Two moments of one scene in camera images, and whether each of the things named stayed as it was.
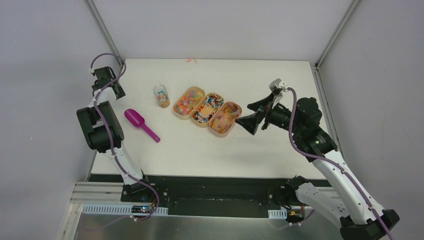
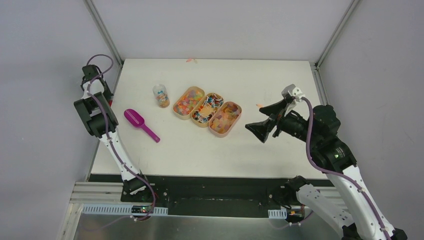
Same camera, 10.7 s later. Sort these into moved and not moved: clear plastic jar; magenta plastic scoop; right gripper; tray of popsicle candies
Moved: right gripper
Not moved: magenta plastic scoop; tray of popsicle candies; clear plastic jar
